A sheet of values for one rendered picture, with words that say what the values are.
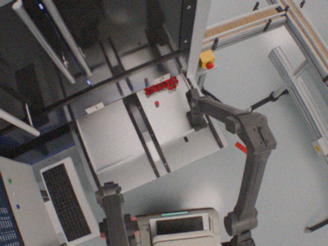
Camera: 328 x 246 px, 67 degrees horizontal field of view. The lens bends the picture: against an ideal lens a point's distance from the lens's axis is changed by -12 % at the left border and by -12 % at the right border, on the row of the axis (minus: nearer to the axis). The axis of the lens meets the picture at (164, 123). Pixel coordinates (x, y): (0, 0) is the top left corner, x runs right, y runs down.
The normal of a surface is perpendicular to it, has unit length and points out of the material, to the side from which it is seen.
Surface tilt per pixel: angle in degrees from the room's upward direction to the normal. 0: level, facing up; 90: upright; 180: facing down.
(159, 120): 0
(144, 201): 0
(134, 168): 0
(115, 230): 41
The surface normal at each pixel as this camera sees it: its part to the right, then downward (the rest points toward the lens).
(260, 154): 0.26, 0.52
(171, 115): -0.01, -0.25
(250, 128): 0.07, -0.58
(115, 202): -0.04, -0.83
